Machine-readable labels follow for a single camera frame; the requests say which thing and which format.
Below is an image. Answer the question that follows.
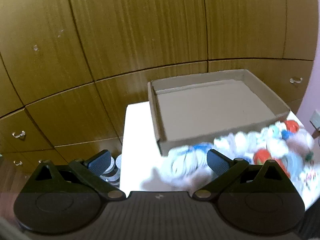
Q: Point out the pile of sock bundles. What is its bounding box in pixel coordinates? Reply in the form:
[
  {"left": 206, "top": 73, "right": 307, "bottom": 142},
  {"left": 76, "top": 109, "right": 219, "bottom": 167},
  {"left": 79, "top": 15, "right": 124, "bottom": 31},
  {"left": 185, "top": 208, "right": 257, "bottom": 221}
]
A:
[{"left": 160, "top": 120, "right": 315, "bottom": 200}]

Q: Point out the wall socket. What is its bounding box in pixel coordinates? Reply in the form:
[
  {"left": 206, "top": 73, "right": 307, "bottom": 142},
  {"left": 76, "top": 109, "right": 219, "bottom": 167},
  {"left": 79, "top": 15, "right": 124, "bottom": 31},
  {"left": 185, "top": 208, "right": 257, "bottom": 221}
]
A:
[{"left": 309, "top": 110, "right": 320, "bottom": 132}]

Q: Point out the grey white striped object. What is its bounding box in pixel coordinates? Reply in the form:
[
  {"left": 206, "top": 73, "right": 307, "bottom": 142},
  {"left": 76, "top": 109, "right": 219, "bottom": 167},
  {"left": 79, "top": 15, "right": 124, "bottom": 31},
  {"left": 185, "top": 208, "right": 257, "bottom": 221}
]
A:
[{"left": 101, "top": 155, "right": 123, "bottom": 188}]

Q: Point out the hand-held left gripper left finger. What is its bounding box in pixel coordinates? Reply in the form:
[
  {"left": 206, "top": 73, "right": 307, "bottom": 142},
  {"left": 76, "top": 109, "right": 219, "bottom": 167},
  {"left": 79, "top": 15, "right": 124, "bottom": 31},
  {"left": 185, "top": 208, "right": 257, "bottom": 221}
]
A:
[{"left": 22, "top": 150, "right": 127, "bottom": 202}]

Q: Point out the wooden cabinet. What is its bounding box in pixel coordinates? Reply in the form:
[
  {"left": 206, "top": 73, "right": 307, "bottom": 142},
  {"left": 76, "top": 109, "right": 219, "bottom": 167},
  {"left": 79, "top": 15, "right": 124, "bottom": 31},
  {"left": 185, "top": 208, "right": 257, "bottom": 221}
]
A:
[{"left": 0, "top": 0, "right": 320, "bottom": 193}]

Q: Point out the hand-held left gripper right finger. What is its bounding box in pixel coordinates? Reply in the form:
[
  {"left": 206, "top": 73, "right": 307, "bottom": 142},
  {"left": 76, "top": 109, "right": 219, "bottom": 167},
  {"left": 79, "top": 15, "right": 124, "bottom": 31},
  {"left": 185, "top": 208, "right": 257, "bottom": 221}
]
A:
[{"left": 192, "top": 149, "right": 299, "bottom": 201}]

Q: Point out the shallow cardboard box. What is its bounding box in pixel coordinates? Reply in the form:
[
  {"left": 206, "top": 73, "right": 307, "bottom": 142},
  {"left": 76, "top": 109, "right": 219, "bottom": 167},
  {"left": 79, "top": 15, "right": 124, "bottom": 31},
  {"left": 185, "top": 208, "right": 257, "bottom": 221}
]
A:
[{"left": 147, "top": 69, "right": 291, "bottom": 157}]

